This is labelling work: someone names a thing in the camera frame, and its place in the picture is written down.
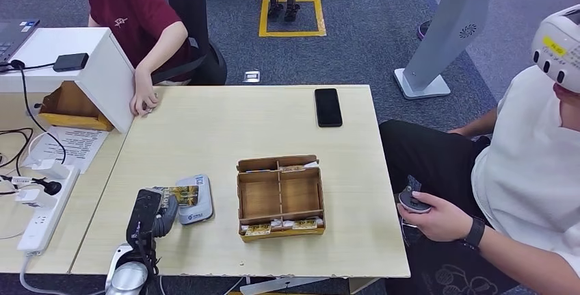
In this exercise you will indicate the headset wearer's left hand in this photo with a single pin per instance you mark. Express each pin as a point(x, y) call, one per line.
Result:
point(442, 220)

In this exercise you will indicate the black wristwatch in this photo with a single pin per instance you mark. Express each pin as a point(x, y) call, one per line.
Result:
point(475, 234)

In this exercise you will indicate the yellow printed ID card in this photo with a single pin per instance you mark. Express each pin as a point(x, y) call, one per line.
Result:
point(186, 195)

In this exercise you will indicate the white charger adapter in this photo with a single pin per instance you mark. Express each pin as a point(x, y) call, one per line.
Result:
point(36, 198)
point(52, 170)

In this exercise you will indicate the person's left hand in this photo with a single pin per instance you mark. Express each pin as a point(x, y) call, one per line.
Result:
point(142, 98)

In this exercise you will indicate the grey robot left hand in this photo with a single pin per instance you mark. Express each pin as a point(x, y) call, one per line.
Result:
point(144, 216)

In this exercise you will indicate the VR hand controller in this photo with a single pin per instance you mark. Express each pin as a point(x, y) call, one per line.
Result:
point(410, 203)

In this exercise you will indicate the person wearing VR headset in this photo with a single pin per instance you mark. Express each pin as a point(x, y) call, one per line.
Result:
point(521, 170)

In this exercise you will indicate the black office chair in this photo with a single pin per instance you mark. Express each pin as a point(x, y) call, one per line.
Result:
point(190, 2)

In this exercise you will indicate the black adapter box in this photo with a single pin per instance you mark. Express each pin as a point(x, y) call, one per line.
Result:
point(70, 62)

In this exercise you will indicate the white grey card reader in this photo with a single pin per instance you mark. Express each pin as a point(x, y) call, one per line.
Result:
point(199, 213)

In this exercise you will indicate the white table frame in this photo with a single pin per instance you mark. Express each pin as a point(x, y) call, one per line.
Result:
point(281, 285)

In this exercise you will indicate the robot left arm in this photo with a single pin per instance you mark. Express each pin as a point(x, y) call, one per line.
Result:
point(131, 280)

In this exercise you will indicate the person's left forearm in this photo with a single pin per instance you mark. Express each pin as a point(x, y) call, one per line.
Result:
point(165, 50)

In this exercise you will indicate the headset wearer's left forearm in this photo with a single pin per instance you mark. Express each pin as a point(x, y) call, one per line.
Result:
point(521, 261)

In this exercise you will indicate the dark shoe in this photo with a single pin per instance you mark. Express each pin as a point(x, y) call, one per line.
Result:
point(422, 30)

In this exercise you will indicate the white VR headset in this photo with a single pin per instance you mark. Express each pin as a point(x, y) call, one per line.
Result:
point(557, 43)

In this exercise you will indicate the person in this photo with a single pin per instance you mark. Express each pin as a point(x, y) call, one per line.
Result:
point(127, 12)

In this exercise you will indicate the white desk riser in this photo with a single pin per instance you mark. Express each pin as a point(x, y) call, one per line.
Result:
point(104, 80)

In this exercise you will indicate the headset wearer's right forearm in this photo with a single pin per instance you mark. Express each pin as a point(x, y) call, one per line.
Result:
point(480, 123)

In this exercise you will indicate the dark laptop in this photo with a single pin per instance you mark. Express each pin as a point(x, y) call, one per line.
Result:
point(13, 34)

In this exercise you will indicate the white paper slip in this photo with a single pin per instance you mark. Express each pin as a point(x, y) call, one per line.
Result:
point(311, 165)
point(281, 223)

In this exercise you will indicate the white power strip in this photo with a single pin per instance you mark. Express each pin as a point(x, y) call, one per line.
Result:
point(43, 225)

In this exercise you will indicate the yellow floor tape square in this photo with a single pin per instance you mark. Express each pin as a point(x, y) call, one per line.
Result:
point(292, 34)

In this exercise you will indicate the printed paper sheet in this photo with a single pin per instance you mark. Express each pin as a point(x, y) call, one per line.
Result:
point(77, 145)

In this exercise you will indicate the yellow hotel key card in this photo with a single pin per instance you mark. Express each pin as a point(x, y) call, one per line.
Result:
point(258, 171)
point(257, 230)
point(292, 168)
point(304, 225)

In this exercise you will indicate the black smartphone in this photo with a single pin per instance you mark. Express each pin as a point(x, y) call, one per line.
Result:
point(328, 107)

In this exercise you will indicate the wooden card organiser box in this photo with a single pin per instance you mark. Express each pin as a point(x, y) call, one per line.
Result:
point(260, 197)

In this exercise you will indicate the black cartoon print cloth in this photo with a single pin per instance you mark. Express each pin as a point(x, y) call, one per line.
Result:
point(453, 279)

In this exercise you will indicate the grey kiosk stand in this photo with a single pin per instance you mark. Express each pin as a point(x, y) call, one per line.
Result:
point(448, 25)

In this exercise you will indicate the black power plug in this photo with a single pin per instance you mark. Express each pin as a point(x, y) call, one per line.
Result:
point(52, 187)

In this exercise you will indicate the metal floor socket plate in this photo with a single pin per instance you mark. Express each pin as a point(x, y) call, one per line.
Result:
point(252, 76)

